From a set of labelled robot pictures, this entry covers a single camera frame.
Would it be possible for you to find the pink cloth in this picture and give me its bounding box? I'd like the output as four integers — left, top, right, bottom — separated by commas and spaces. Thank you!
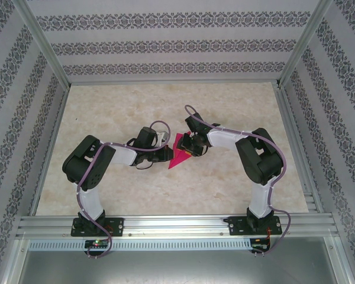
167, 131, 193, 170

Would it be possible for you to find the grey sheet metal tray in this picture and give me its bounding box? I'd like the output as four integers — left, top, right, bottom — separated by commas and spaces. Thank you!
0, 236, 355, 284

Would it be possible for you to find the small controller board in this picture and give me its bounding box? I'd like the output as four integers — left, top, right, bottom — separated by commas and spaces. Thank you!
85, 239, 109, 249
250, 237, 272, 253

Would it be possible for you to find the purple cable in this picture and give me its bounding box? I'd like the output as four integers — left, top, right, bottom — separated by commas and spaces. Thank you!
76, 120, 171, 260
185, 105, 292, 259

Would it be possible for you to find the black cable loop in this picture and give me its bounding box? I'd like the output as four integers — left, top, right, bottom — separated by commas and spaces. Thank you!
134, 159, 155, 171

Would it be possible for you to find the aluminium cross rail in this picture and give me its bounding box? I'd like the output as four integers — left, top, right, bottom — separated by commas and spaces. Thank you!
67, 78, 280, 87

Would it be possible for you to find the aluminium mounting rail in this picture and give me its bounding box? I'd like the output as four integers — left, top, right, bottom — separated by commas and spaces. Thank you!
16, 215, 340, 239

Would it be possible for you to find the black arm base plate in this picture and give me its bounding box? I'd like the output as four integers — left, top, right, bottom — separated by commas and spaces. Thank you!
228, 215, 282, 237
70, 217, 125, 237

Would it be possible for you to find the slotted grey cable duct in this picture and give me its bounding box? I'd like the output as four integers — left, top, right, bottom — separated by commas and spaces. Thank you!
28, 238, 252, 252

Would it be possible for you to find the aluminium side rail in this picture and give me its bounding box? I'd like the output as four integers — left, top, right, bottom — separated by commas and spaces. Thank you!
272, 82, 325, 214
29, 85, 70, 217

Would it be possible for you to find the aluminium frame post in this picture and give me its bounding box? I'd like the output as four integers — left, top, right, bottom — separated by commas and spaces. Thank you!
276, 0, 334, 88
11, 0, 72, 87

